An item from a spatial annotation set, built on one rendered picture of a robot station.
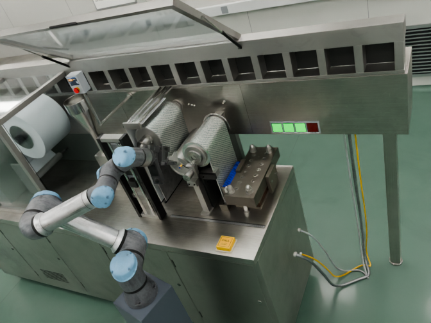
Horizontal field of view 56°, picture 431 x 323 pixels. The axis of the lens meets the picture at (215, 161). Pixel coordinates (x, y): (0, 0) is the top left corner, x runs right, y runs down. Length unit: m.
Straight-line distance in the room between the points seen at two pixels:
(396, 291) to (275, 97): 1.44
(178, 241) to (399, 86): 1.23
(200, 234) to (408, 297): 1.35
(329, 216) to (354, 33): 1.75
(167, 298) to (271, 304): 0.56
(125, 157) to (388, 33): 1.10
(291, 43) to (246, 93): 0.36
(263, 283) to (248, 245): 0.22
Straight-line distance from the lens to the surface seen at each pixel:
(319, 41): 1.82
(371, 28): 1.77
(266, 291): 2.09
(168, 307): 1.96
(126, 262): 1.78
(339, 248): 3.01
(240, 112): 2.12
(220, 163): 2.04
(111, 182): 1.53
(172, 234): 2.12
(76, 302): 3.47
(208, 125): 2.03
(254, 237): 1.95
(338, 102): 1.94
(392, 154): 2.28
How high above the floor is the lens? 2.30
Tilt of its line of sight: 34 degrees down
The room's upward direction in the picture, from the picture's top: 20 degrees counter-clockwise
